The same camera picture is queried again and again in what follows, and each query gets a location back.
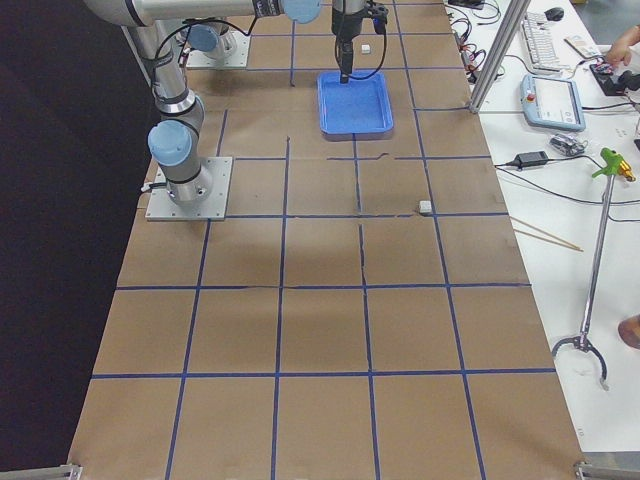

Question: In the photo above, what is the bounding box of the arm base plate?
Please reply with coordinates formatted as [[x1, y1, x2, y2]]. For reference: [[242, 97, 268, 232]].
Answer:
[[145, 157, 233, 221], [187, 28, 250, 70]]

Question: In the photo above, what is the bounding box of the white keyboard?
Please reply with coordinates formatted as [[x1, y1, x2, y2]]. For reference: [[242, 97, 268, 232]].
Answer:
[[520, 12, 562, 75]]

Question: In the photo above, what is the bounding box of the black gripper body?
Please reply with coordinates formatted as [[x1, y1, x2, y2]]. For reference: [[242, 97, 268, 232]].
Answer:
[[331, 0, 367, 43]]

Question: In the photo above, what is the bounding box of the smartphone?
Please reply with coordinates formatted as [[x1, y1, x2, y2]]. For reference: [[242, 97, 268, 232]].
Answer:
[[564, 35, 601, 59]]

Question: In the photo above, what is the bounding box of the person hand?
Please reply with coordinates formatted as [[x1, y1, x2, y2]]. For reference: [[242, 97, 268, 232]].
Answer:
[[605, 24, 640, 66]]

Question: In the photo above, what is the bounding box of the teach pendant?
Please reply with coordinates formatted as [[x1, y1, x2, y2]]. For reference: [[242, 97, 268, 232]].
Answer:
[[520, 74, 586, 132]]

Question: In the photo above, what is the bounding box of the aluminium frame post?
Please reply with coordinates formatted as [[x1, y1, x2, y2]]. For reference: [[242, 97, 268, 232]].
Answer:
[[468, 0, 530, 113]]

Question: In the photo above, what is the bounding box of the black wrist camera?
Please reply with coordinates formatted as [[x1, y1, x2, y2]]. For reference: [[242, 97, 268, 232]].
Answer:
[[367, 1, 388, 35]]

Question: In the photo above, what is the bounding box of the wooden chopstick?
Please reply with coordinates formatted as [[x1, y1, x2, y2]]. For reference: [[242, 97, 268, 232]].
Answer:
[[510, 216, 583, 252]]

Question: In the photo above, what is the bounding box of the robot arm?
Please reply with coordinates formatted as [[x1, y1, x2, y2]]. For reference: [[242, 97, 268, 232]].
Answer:
[[86, 1, 321, 211], [179, 22, 237, 60]]

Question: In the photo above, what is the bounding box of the black power adapter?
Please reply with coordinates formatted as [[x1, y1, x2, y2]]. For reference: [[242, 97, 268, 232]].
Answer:
[[514, 151, 549, 170]]

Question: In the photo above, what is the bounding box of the blue plastic tray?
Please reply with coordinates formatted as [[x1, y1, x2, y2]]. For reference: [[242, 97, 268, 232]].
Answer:
[[317, 72, 394, 136]]

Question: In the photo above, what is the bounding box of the reacher grabber tool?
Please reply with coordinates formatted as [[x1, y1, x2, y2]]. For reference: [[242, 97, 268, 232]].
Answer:
[[551, 147, 636, 391]]

